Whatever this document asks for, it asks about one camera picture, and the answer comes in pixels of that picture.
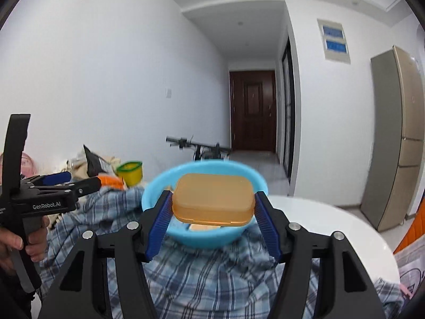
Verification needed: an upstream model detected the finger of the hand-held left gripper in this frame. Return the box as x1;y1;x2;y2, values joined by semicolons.
22;171;72;187
33;177;102;203

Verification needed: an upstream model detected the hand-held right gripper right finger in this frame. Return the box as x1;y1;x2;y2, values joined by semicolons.
254;191;387;319

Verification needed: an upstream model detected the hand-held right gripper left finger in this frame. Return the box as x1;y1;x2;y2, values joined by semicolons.
37;189;175;319

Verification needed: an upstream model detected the blue plastic bowl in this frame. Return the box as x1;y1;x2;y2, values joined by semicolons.
142;160;269;249

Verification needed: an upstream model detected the orange plastic soap box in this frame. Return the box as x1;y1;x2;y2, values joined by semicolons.
172;173;256;227

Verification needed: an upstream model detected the yellow container with green rim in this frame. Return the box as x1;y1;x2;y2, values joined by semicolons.
116;160;143;187

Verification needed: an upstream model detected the person's left hand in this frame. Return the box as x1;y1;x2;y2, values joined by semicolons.
0;216;50;275

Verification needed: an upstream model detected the black packet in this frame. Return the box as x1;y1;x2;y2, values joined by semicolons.
83;144;110;177

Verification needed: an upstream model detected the orange packet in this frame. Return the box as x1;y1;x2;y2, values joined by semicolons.
98;174;127;191

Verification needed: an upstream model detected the pink round object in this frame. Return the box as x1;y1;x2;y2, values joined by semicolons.
0;151;35;185

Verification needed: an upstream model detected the tan flat item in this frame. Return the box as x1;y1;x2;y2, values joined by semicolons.
189;224;221;233

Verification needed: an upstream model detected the blue plaid shirt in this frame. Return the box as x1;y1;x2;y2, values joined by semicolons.
40;186;404;319

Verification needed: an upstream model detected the dark brown door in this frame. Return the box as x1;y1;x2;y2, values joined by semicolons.
229;70;277;153

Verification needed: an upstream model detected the dark framed sliding door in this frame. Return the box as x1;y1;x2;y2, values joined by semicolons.
282;38;296;184

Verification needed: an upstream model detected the orange white bag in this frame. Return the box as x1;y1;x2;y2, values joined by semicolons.
393;196;425;297

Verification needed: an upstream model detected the grey refrigerator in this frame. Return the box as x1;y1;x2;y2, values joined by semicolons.
361;45;425;232

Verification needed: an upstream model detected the wall electrical panel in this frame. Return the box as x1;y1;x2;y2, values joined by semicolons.
317;18;351;65

